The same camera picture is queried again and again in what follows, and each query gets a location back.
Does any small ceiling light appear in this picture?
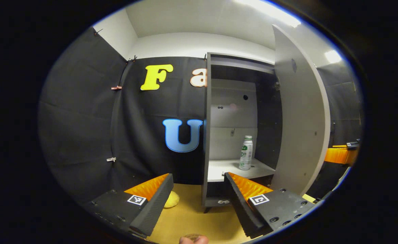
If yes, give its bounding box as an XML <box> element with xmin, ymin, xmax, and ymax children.
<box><xmin>324</xmin><ymin>50</ymin><xmax>342</xmax><ymax>64</ymax></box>

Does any dark grey cabinet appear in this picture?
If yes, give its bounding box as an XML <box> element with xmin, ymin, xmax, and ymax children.
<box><xmin>202</xmin><ymin>52</ymin><xmax>282</xmax><ymax>213</ymax></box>

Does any white bottle with green label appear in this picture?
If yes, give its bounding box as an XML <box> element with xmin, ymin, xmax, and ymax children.
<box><xmin>239</xmin><ymin>136</ymin><xmax>253</xmax><ymax>170</ymax></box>

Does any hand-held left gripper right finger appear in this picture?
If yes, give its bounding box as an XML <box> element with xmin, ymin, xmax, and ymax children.
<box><xmin>223</xmin><ymin>171</ymin><xmax>318</xmax><ymax>239</ymax></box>

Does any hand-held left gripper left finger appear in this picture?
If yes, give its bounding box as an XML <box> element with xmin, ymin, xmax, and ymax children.
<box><xmin>82</xmin><ymin>173</ymin><xmax>174</xmax><ymax>238</ymax></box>

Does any black backdrop cloth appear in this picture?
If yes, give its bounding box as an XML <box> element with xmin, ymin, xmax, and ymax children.
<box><xmin>38</xmin><ymin>27</ymin><xmax>362</xmax><ymax>204</ymax></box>

